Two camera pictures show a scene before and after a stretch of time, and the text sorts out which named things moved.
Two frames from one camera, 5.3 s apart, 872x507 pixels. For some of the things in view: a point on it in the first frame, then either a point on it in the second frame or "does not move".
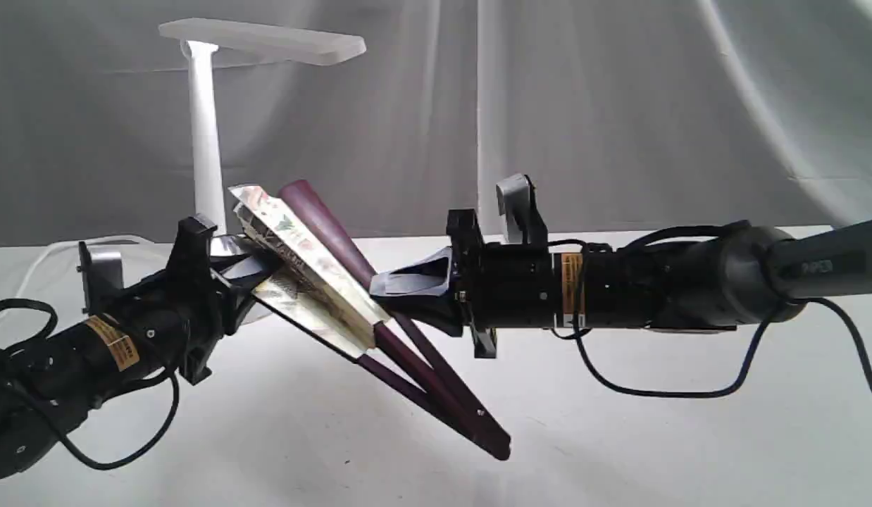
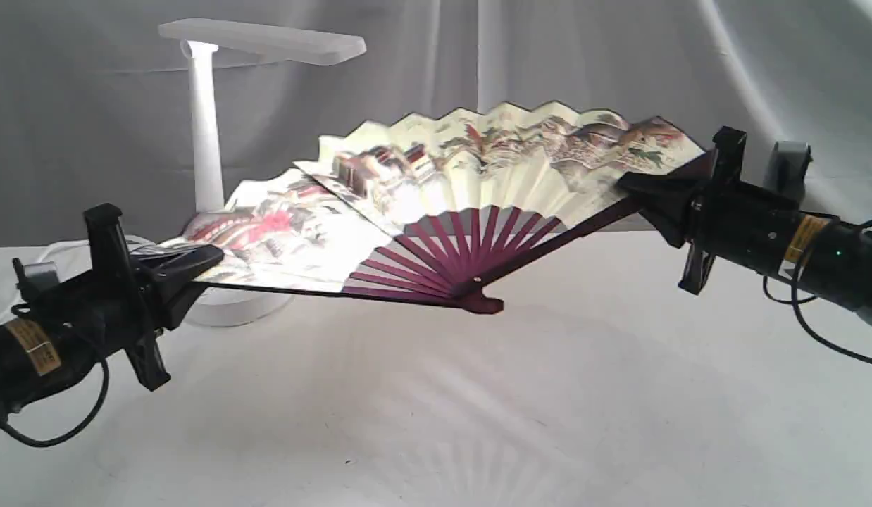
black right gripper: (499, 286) to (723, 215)
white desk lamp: (201, 41) does not move
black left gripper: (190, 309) to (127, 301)
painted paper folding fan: (296, 258) to (451, 205)
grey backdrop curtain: (627, 117) does not move
